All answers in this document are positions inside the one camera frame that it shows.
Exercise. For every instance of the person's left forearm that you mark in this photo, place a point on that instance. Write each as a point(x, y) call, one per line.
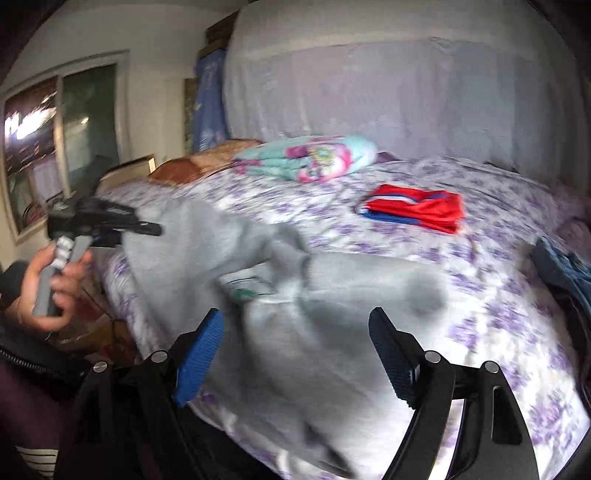
point(11, 284)

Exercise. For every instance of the folded red shorts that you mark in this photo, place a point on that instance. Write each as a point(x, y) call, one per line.
point(415, 207)

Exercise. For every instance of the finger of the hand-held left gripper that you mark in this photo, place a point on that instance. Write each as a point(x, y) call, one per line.
point(145, 227)

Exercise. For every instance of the blue patterned hanging cloth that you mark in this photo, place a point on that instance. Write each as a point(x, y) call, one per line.
point(210, 106)

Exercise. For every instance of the person's black jacket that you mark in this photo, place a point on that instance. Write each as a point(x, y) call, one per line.
point(41, 355)

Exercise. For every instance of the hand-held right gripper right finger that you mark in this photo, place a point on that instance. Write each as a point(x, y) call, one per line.
point(392, 360)

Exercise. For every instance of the grey sweatshirt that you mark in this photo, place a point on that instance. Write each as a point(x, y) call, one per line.
point(300, 346)

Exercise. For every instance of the blue jeans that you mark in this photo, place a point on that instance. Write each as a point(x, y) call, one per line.
point(568, 277)

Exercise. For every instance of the person's maroon trousers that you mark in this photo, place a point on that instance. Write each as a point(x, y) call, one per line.
point(27, 415)

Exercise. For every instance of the green framed picture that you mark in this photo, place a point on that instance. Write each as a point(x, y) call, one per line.
point(190, 115)

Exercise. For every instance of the person's left hand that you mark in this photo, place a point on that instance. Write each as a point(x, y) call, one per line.
point(41, 314)

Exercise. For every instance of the window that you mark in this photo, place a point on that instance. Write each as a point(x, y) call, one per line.
point(60, 129)

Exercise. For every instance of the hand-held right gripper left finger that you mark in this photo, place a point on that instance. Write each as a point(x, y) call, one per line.
point(201, 357)

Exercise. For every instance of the beige bedside table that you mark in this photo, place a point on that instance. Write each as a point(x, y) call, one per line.
point(129, 170)

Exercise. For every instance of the lilac headboard cover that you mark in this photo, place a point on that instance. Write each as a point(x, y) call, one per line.
point(392, 92)

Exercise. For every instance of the folded floral quilt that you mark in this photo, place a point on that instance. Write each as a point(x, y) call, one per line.
point(314, 157)

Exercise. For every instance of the purple floral bedspread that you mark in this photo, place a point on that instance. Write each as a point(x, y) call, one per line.
point(485, 323)

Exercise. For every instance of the orange brown pillow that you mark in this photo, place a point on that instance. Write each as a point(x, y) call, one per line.
point(194, 166)

